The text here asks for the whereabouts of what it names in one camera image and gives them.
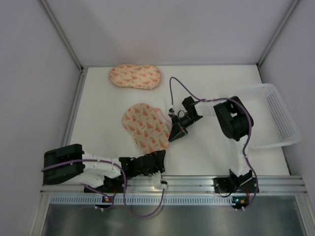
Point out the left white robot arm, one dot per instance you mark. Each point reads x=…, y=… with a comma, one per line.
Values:
x=72, y=165

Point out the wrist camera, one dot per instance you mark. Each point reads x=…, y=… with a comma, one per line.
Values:
x=158, y=182
x=171, y=112

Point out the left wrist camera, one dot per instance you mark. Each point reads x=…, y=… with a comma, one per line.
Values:
x=158, y=182

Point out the aluminium mounting rail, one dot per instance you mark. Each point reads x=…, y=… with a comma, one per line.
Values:
x=199, y=185

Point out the pink mesh laundry bag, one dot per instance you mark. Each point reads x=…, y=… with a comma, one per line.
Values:
x=147, y=127
x=135, y=76

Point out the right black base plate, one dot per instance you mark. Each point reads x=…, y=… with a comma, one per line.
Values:
x=226, y=185

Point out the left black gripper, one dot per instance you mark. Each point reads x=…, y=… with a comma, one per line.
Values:
x=152, y=162

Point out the perforated cable duct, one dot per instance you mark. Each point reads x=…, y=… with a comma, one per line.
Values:
x=142, y=200

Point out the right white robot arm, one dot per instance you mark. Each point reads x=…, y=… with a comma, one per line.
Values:
x=235, y=123

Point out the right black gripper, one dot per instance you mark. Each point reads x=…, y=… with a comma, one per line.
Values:
x=180, y=126

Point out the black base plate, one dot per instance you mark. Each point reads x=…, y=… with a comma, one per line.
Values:
x=110, y=185
x=226, y=185

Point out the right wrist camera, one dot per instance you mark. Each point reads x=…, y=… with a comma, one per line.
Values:
x=171, y=112

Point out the white plastic basket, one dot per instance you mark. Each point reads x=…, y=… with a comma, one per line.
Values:
x=274, y=126

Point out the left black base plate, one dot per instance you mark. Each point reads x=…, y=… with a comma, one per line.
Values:
x=110, y=185

